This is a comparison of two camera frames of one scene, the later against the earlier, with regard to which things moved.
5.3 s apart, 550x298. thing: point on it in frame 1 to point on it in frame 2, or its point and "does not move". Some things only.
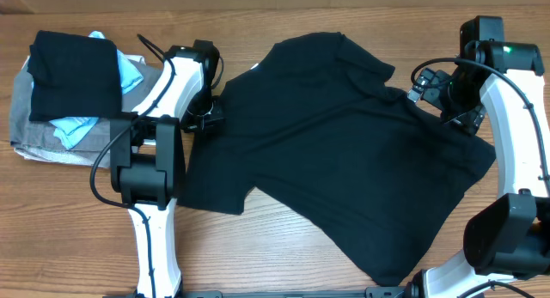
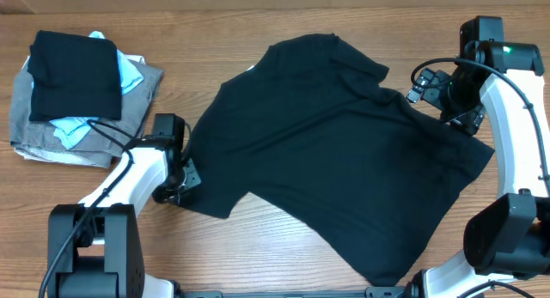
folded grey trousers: (39, 134) does not move
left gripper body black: (203, 111) to (179, 183)
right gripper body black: (460, 100) does not move
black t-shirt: (320, 137) does not move
